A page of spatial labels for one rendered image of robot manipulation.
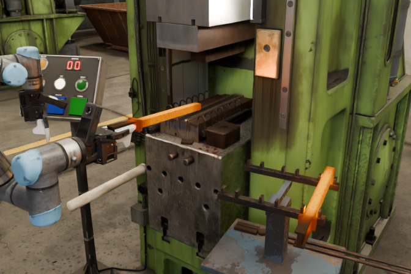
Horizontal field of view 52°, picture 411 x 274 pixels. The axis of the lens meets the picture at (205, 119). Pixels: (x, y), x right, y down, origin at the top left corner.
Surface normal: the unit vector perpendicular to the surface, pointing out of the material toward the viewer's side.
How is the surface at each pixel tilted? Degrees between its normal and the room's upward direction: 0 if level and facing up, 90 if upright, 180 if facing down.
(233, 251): 0
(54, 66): 60
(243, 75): 90
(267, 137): 90
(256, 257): 0
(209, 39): 90
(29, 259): 0
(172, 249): 90
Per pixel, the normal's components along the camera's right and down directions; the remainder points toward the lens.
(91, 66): -0.16, -0.18
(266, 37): -0.58, 0.27
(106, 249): 0.00, -0.94
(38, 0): 0.63, 0.07
